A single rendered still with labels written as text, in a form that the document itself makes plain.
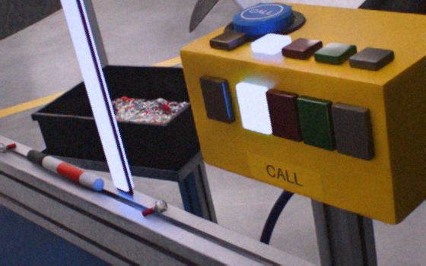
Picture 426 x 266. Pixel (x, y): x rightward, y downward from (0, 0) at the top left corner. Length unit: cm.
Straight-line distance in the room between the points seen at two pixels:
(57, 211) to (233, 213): 148
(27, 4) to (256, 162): 229
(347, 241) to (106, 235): 33
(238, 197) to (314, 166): 193
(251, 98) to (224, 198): 194
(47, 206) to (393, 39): 53
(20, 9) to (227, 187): 97
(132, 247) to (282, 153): 32
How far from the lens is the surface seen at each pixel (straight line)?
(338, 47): 41
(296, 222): 220
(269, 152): 46
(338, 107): 39
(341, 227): 50
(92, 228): 79
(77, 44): 70
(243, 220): 224
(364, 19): 47
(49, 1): 280
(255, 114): 44
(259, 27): 47
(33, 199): 89
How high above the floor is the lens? 123
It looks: 25 degrees down
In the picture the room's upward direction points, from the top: 12 degrees counter-clockwise
